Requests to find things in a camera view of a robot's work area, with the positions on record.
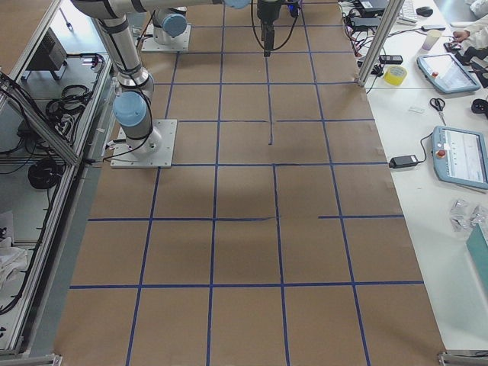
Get aluminium frame post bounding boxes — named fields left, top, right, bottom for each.
left=356, top=0, right=403, bottom=87

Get person's hand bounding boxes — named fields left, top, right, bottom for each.
left=453, top=30, right=470, bottom=43

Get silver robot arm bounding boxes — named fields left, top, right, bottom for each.
left=72, top=1, right=285, bottom=155
left=152, top=7, right=188, bottom=45

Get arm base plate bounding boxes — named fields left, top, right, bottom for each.
left=141, top=24, right=191, bottom=53
left=110, top=119, right=178, bottom=169

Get black scissors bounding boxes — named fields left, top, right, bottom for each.
left=429, top=98, right=446, bottom=126

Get blue teach pendant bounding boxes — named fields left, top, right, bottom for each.
left=416, top=53, right=480, bottom=94
left=431, top=126, right=487, bottom=190

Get teal box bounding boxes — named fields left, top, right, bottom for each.
left=466, top=224, right=488, bottom=281

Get white paper cup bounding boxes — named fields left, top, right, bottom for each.
left=422, top=29, right=442, bottom=51

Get black power supply brick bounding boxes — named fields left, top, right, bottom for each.
left=388, top=155, right=419, bottom=169

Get white computer mouse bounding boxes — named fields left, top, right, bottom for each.
left=415, top=6, right=433, bottom=18

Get yellow tape roll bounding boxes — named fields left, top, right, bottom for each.
left=384, top=65, right=407, bottom=86

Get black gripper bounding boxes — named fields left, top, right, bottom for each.
left=257, top=0, right=281, bottom=57

